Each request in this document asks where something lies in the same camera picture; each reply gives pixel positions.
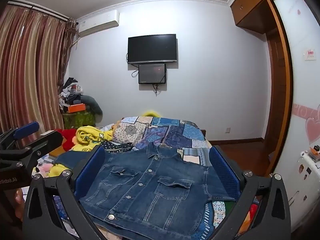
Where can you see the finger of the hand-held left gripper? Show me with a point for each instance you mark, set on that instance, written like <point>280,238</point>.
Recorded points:
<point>46,142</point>
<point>26,129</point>

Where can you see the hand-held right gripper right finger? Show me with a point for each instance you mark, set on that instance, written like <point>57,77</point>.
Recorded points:
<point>223,173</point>

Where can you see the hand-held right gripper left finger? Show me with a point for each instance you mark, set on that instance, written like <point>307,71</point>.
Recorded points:
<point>90,171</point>

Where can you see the blue denim jacket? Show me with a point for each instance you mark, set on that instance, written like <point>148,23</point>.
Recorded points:
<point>152,187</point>

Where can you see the pile of clothes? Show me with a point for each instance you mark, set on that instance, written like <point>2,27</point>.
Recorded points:
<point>69,92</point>

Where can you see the person's left hand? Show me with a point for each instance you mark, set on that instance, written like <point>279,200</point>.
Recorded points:
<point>19,200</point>

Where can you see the red fuzzy garment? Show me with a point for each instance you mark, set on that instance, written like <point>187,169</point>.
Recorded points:
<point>66,138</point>

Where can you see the pink plush toy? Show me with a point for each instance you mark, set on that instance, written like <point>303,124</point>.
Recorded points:
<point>45,170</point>

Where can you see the yellow printed garment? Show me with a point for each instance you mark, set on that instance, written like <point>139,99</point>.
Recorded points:
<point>91,136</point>

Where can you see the navy patterned cloth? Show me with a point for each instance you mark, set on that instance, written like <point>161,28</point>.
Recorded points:
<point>117,146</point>

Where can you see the green cloth covered cabinet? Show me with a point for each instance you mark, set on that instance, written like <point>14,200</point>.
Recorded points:
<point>78,120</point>

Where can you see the orange box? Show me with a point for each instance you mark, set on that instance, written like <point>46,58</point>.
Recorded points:
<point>77,108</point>

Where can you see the dark green pillow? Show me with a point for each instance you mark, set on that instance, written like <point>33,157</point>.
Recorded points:
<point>93,105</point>

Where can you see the striped curtain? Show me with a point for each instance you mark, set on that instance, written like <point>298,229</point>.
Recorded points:
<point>30,67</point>

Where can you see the patchwork printed blanket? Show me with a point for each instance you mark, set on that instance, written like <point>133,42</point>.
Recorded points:
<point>172,135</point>

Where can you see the yellow plush toy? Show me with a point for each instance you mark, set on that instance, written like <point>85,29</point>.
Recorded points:
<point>150,113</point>

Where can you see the white appliance with stickers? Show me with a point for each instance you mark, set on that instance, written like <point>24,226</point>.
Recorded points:
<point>303,100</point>

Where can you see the white air conditioner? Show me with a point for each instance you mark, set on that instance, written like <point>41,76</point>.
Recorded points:
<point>98,22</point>

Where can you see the pink door sign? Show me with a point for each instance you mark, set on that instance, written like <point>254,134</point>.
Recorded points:
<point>310,54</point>

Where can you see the wooden overhead cabinet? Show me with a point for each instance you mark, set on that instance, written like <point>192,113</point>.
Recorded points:
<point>252,3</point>

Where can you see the wooden bed frame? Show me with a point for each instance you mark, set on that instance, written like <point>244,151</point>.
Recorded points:
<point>56,153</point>

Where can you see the white wall socket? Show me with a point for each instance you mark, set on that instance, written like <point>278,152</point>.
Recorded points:
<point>227,130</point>

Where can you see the small black wall monitor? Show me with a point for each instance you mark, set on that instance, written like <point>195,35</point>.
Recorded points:
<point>152,73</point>

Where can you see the curtain rail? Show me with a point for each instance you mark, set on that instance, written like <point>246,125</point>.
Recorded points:
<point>42,8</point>

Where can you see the black wall television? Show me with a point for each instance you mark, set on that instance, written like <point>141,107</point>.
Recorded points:
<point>152,48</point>

